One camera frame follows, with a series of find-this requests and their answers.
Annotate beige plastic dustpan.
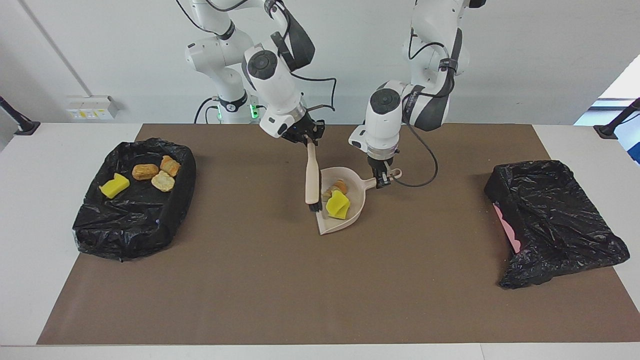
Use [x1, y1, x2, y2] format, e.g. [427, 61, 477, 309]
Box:
[315, 166, 403, 236]

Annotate left black-lined bin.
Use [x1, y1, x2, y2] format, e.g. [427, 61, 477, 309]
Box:
[72, 138, 197, 262]

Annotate black-lined bin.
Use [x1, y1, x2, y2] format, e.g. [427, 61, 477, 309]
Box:
[483, 160, 631, 290]
[72, 138, 197, 262]

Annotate striped orange croissant toy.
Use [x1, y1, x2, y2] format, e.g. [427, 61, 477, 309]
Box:
[159, 155, 182, 178]
[322, 178, 349, 199]

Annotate right black-lined bin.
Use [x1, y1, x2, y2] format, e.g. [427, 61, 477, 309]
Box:
[483, 160, 631, 290]

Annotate black right base cable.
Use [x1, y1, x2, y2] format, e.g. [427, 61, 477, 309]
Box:
[194, 97, 221, 124]

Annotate pink plastic bin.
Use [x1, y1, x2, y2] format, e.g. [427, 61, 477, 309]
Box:
[492, 202, 522, 254]

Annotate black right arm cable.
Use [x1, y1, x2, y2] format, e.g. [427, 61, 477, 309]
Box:
[290, 74, 337, 112]

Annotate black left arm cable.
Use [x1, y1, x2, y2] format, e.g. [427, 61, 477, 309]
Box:
[395, 120, 440, 189]

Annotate brown bread roll toy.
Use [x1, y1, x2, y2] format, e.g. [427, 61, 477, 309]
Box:
[131, 163, 160, 181]

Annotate yellow sponge piece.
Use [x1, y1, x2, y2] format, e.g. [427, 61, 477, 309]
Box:
[98, 172, 131, 200]
[325, 189, 351, 220]

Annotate pale pastry toy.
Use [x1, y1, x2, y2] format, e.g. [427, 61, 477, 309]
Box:
[151, 170, 176, 193]

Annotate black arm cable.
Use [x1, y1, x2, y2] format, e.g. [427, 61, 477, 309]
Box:
[290, 74, 337, 112]
[395, 120, 440, 189]

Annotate white wall power outlet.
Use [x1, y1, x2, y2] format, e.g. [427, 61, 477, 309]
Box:
[65, 96, 119, 121]

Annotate beige hand brush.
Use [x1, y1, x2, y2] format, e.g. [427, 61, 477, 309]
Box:
[305, 142, 324, 214]

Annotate brown table mat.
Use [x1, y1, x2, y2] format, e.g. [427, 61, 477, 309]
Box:
[36, 123, 640, 346]

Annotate black clamp stand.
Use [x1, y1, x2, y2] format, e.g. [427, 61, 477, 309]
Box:
[0, 96, 41, 136]
[593, 97, 640, 140]

